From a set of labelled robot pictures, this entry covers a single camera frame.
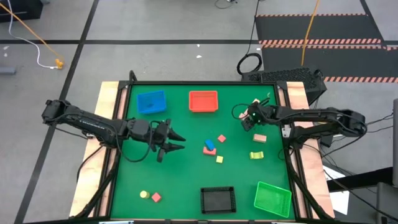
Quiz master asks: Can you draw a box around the black coiled floor cable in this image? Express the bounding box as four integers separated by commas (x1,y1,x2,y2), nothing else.
236,0,264,76

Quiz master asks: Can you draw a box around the orange plastic basket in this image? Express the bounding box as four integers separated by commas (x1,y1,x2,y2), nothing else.
188,90,219,113

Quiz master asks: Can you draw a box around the black hazard-striped floor mat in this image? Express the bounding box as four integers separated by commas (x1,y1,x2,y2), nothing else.
260,44,398,83
254,13,386,47

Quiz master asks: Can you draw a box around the white floor cable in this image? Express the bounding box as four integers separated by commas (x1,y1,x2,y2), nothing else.
6,0,58,70

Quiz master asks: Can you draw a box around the green plastic basket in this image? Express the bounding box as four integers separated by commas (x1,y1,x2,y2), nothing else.
253,181,292,218

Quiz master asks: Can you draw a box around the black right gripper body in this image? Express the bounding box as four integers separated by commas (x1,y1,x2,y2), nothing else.
245,98,272,125

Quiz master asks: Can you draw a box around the black plastic basket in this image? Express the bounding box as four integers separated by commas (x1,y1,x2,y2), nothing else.
200,186,237,215

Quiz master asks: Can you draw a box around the blue plastic basket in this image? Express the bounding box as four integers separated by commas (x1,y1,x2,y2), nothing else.
136,90,167,115

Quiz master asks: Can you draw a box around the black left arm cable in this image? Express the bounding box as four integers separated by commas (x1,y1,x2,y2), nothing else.
116,120,154,164

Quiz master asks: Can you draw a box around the wooden side board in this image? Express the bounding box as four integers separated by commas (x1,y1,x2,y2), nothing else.
285,81,336,218
68,81,128,218

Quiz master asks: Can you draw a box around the white paper sheet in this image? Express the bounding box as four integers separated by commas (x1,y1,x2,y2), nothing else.
323,164,351,216

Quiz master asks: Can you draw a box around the black perforated computer case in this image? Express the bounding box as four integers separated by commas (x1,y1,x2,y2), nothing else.
241,67,328,106

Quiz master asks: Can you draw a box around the yellow cable with plug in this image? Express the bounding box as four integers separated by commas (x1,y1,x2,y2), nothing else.
0,2,65,70

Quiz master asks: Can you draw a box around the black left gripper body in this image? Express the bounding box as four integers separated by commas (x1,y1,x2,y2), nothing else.
149,119,173,164

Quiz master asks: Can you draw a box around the black box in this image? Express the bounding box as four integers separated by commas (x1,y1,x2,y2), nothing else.
0,0,44,23

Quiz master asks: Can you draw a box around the yellow floor cable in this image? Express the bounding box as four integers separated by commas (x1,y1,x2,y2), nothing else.
300,0,322,67

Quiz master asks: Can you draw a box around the black table frame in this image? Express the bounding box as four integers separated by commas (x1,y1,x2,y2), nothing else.
74,70,334,224

